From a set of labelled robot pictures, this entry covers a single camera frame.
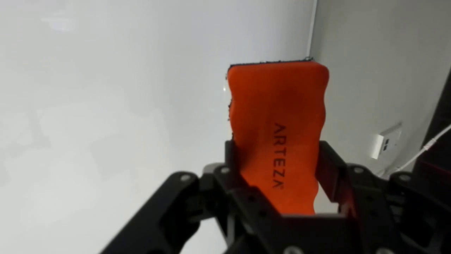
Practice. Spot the large white wall whiteboard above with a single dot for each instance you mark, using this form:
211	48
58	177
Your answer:
100	101

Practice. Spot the white wall power adapter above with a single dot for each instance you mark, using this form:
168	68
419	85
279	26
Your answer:
385	141

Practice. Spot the orange whiteboard eraser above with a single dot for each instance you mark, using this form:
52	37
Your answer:
276	118

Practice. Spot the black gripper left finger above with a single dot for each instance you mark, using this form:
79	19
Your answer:
176	211

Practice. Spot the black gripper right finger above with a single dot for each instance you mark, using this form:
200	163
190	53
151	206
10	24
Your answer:
406	213

